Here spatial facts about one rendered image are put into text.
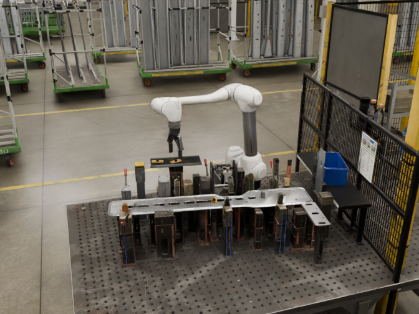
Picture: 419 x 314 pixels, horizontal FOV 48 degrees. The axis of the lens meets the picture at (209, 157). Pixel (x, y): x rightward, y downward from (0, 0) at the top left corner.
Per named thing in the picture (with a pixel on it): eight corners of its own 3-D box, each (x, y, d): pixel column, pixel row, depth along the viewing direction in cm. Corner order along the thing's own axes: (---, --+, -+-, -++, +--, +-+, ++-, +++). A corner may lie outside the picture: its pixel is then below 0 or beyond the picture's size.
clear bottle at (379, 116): (374, 134, 314) (378, 106, 306) (370, 131, 320) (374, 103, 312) (383, 134, 315) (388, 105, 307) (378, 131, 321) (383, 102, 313)
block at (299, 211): (292, 252, 316) (295, 215, 305) (287, 242, 326) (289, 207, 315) (305, 250, 318) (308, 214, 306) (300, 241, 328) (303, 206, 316)
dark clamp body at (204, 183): (199, 228, 342) (199, 182, 327) (197, 219, 354) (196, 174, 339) (214, 227, 344) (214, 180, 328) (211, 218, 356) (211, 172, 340)
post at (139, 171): (138, 221, 351) (134, 168, 334) (138, 216, 358) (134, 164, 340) (148, 220, 352) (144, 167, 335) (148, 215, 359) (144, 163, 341)
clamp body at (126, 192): (122, 237, 333) (118, 191, 318) (123, 228, 343) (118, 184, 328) (136, 235, 334) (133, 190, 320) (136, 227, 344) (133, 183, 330)
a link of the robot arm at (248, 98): (250, 169, 390) (270, 177, 375) (236, 177, 381) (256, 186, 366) (245, 81, 353) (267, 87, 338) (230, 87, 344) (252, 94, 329)
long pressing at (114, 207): (106, 219, 299) (106, 217, 299) (108, 202, 320) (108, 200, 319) (314, 203, 318) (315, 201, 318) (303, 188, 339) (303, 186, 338)
